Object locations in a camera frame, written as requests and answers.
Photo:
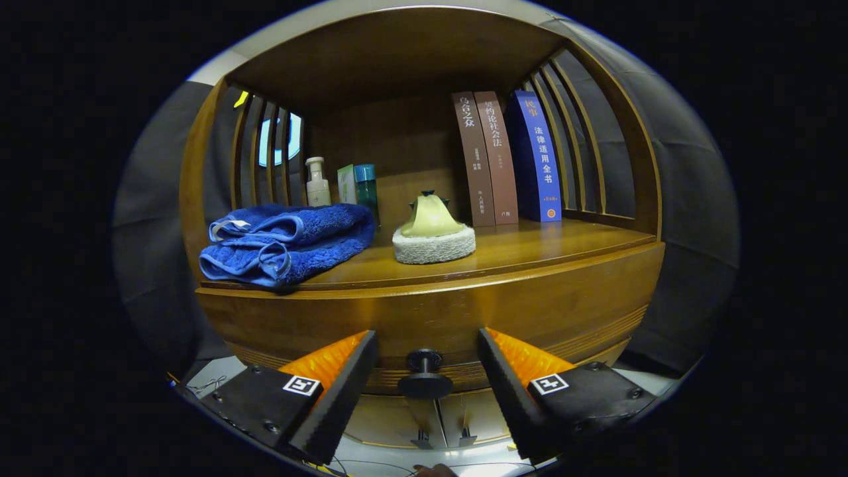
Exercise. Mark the light brown book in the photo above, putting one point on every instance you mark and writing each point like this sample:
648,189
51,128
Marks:
500,165

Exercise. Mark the white pump bottle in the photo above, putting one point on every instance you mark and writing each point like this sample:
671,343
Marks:
318,192

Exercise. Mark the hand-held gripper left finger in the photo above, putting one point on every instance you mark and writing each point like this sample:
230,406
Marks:
344,397

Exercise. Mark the teal bottle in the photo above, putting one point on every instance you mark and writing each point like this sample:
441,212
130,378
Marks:
366,192

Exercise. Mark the green and white tube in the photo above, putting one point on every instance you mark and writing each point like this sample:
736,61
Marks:
347,189

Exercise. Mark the blue folded towel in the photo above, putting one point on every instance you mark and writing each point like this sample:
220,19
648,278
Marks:
298,238

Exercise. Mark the wooden countertop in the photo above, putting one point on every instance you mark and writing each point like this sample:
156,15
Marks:
530,245

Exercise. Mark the wooden drawer with black knob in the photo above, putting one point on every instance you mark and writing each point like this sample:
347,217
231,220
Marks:
430,318

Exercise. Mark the blue lidded teacup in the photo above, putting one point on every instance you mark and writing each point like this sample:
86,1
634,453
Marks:
428,194

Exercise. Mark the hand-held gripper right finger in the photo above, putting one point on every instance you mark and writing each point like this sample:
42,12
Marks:
513,397

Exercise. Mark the blue book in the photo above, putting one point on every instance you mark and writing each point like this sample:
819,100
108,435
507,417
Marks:
540,165

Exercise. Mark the dark brown book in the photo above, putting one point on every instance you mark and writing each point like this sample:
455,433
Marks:
474,165

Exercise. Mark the wooden cabinet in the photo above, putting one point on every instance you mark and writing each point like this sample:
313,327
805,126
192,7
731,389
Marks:
397,59

